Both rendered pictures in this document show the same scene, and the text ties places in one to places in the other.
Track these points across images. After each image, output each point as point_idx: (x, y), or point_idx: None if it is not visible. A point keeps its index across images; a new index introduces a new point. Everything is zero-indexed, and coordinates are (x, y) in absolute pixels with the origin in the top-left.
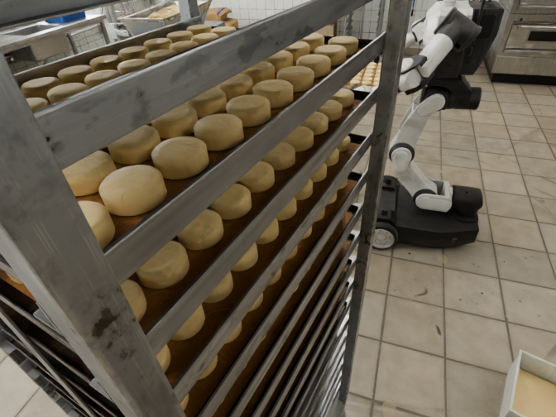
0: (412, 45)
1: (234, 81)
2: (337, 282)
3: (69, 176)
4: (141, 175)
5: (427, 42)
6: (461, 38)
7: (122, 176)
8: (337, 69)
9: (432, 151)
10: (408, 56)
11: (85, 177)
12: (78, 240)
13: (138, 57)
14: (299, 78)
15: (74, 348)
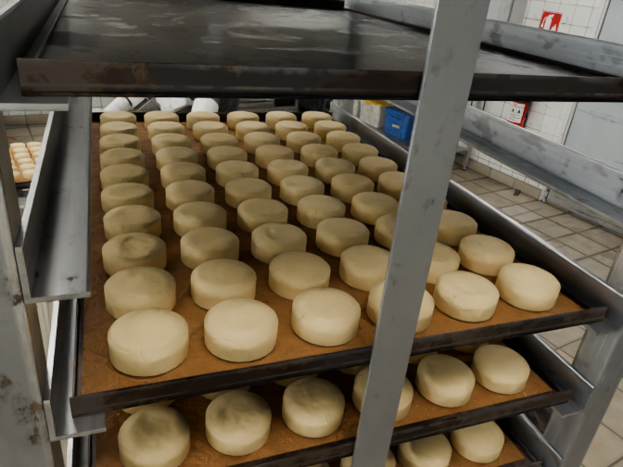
0: (127, 110)
1: (342, 165)
2: None
3: (453, 261)
4: (486, 241)
5: (176, 107)
6: (222, 100)
7: (478, 246)
8: (390, 140)
9: None
10: (45, 125)
11: (458, 258)
12: None
13: (143, 162)
14: (375, 152)
15: (619, 340)
